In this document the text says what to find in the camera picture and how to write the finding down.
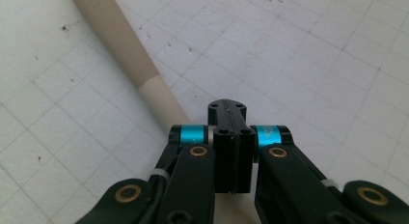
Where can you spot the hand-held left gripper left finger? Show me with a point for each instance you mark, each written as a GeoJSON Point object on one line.
{"type": "Point", "coordinates": [225, 153]}

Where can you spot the white grid mat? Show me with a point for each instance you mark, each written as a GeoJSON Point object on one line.
{"type": "Point", "coordinates": [289, 56]}

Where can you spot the beige slotted spatula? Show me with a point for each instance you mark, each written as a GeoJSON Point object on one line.
{"type": "Point", "coordinates": [122, 47]}

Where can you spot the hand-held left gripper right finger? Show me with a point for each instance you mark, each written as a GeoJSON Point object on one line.
{"type": "Point", "coordinates": [244, 153]}

